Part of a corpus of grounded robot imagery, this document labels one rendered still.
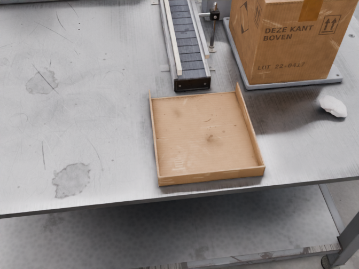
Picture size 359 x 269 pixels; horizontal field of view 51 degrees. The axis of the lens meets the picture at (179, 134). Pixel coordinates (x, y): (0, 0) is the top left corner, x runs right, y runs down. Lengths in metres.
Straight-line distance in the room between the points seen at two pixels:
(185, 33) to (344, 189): 1.20
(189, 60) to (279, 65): 0.26
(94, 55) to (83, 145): 0.38
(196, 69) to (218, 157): 0.30
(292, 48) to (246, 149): 0.31
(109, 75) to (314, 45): 0.61
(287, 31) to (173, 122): 0.38
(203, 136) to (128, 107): 0.24
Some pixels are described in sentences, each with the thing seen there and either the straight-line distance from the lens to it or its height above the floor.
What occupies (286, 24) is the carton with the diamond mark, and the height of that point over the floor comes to 1.06.
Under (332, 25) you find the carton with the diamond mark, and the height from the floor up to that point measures 1.04.
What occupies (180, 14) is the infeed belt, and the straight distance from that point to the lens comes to 1.35.
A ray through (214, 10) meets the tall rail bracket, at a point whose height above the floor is 0.97.
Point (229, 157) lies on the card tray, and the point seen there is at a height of 0.83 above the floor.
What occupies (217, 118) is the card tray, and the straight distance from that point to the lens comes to 1.05.
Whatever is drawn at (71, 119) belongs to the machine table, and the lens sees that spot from 1.08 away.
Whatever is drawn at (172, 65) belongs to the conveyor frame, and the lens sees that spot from 1.14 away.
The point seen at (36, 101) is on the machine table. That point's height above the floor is 0.83.
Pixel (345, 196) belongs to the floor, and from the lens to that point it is 2.04.
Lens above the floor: 1.61
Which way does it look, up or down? 50 degrees down
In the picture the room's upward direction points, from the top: straight up
